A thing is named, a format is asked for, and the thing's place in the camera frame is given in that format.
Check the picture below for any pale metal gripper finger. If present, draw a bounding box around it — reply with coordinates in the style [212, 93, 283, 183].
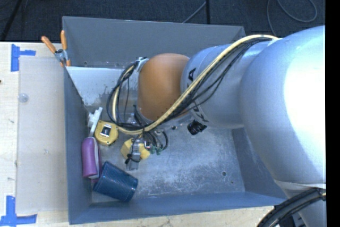
[125, 158, 140, 171]
[131, 139, 142, 162]

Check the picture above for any yellow rounded block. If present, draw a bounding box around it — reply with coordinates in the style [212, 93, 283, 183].
[120, 137, 151, 161]

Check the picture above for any blue ribbed cup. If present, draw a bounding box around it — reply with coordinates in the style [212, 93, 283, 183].
[92, 161, 139, 203]

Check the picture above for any yellow tape measure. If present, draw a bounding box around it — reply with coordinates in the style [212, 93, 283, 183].
[93, 120, 120, 147]

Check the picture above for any grey metal bin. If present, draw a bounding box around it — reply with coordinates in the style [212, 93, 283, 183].
[62, 16, 288, 225]

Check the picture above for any purple and white case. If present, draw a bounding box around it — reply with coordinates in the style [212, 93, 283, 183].
[81, 136, 103, 180]

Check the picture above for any white plastic piece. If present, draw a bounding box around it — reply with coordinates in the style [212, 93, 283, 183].
[88, 107, 104, 137]

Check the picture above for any pale flat board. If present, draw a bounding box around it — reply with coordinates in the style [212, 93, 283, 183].
[15, 56, 69, 218]

